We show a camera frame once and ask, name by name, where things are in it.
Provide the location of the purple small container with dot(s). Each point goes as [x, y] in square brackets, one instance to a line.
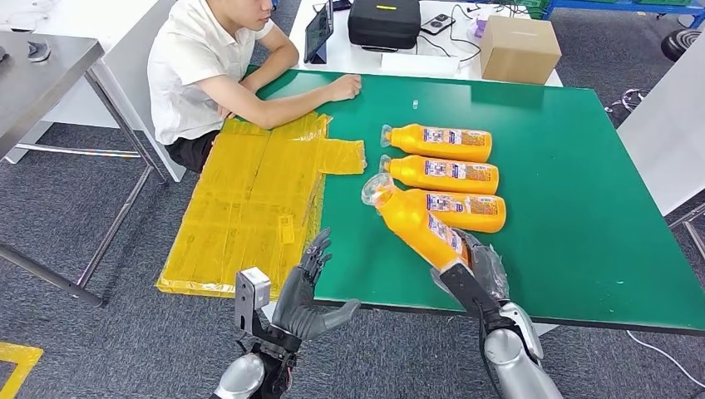
[481, 27]

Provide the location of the brown cardboard box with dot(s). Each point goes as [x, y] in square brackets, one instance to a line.
[518, 49]

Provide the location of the small black device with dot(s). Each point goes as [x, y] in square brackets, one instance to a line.
[341, 4]

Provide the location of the white board panel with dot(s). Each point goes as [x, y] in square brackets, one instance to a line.
[666, 132]

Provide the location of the yellow floor tape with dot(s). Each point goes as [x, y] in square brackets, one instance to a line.
[16, 363]

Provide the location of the black tablet on stand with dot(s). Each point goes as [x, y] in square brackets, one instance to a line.
[317, 30]

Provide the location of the small grey metal object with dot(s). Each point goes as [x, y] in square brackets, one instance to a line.
[38, 50]

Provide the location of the person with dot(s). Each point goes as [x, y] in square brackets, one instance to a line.
[187, 71]

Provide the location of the green plastic crate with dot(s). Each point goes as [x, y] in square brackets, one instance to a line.
[533, 6]

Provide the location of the person's left forearm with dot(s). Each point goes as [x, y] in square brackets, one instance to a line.
[275, 69]

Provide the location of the person's left hand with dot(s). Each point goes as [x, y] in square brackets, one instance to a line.
[224, 112]

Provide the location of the grey metal frame leg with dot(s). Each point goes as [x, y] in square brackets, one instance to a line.
[691, 231]

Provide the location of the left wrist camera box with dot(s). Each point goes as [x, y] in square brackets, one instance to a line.
[254, 289]

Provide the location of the person's right hand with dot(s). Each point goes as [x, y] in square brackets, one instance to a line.
[346, 88]

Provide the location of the stainless steel table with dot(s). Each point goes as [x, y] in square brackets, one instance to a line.
[38, 82]

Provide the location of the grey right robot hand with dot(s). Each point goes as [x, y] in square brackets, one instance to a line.
[490, 270]

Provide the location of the blue metal shelving rack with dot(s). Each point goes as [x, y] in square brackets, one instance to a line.
[622, 5]

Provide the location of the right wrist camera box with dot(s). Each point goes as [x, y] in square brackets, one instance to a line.
[465, 289]

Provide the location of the yellow taped cardboard sheet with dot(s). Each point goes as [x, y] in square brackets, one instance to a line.
[248, 209]

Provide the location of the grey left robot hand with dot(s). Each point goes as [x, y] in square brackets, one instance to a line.
[297, 308]

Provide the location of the person's right forearm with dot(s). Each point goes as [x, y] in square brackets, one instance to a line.
[297, 104]

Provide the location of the black carrying case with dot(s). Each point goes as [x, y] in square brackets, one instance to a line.
[384, 25]

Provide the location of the orange detergent bottle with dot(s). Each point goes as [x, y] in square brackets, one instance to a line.
[413, 226]
[410, 140]
[479, 212]
[413, 173]

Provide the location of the black round stool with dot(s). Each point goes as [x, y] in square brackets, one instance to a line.
[683, 44]

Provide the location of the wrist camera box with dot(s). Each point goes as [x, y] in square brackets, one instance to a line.
[254, 289]
[465, 289]

